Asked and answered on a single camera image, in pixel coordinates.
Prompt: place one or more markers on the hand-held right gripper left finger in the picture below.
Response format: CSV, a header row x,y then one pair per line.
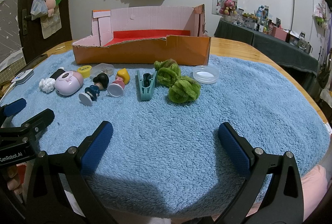
x,y
97,148

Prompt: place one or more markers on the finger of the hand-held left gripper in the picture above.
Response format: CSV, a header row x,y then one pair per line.
x,y
15,106
39,120

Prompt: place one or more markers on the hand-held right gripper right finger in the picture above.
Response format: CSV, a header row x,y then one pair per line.
x,y
233,147

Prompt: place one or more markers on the black cylinder with white fluff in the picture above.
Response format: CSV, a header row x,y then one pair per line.
x,y
55,74

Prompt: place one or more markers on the dark-haired doll figurine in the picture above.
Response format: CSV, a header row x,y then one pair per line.
x,y
101,81

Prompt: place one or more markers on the blonde doll figurine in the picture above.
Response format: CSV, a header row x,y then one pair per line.
x,y
122,76

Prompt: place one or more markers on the small clear plastic box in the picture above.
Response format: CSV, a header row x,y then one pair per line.
x,y
103,68

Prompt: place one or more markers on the green plush ball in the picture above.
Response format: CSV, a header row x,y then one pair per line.
x,y
168,75
184,90

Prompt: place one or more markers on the orange cardboard box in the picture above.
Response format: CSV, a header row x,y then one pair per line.
x,y
142,53

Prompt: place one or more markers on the white fluffy ball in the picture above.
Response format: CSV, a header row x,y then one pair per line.
x,y
46,85

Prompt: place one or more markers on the pink round device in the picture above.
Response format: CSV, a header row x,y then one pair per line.
x,y
68,82

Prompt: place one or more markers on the yellow cap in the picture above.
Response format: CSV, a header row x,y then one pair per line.
x,y
85,70

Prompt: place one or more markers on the blue fluffy blanket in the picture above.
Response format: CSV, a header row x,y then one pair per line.
x,y
166,123

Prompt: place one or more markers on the teal plastic clip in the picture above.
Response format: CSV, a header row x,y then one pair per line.
x,y
145,89

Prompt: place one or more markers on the clear round plastic lid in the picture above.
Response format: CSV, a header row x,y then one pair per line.
x,y
206,75

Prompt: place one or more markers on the beige hanging organizer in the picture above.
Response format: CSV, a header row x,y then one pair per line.
x,y
49,27

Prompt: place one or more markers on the clear plastic bag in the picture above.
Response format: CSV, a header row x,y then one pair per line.
x,y
37,8

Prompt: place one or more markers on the peach plush toy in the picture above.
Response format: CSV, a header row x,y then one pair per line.
x,y
50,5

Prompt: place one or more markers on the side table with dark cloth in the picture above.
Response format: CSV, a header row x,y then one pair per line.
x,y
272,47

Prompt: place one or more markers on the dark brown door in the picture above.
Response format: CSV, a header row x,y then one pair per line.
x,y
64,6

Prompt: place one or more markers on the pink box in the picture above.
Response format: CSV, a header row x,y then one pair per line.
x,y
280,33

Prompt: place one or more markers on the row of bottles and jars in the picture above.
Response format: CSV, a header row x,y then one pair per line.
x,y
259,21

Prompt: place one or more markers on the pink rabbit plush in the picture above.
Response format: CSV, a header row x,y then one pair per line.
x,y
228,5

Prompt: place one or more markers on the white cabinet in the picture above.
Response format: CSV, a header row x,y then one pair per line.
x,y
306,19

